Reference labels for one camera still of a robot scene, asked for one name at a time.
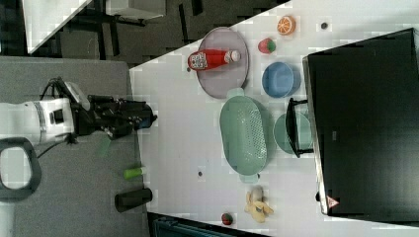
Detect peeled banana toy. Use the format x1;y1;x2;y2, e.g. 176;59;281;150
244;186;274;223

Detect blue bowl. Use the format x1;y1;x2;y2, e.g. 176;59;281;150
262;62;300;98

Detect small red fruit toy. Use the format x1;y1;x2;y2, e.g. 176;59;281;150
221;212;233;225

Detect green plastic strainer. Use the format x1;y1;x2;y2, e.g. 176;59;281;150
219;88;269;184

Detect blue bin edge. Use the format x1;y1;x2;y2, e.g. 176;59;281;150
150;216;264;237

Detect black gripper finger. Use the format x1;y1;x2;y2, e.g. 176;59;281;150
112;120;150;138
127;101;157;122

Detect green cup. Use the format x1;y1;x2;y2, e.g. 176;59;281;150
273;113;312;154

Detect orange slice toy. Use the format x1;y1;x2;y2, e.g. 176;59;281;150
277;16;295;36

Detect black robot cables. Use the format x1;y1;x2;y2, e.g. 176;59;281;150
36;77;78;159

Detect red ketchup bottle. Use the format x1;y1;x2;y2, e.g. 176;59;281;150
187;49;241;71

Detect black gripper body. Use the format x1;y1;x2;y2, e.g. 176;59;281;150
70;96;132;138

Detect black toaster oven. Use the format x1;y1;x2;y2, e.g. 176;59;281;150
302;28;419;226

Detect strawberry toy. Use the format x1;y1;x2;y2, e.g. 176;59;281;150
258;39;276;54

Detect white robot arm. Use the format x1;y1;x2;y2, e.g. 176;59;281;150
1;95;157;146

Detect black cylinder post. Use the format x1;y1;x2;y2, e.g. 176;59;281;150
114;188;153;212

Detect grey round plate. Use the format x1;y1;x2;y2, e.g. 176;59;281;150
196;27;249;99

